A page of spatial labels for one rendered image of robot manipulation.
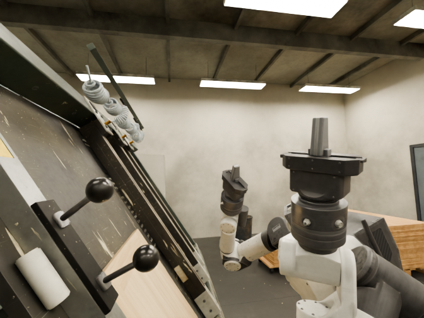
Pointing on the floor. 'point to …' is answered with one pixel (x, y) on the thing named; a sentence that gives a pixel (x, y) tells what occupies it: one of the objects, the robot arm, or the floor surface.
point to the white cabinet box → (155, 169)
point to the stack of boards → (406, 240)
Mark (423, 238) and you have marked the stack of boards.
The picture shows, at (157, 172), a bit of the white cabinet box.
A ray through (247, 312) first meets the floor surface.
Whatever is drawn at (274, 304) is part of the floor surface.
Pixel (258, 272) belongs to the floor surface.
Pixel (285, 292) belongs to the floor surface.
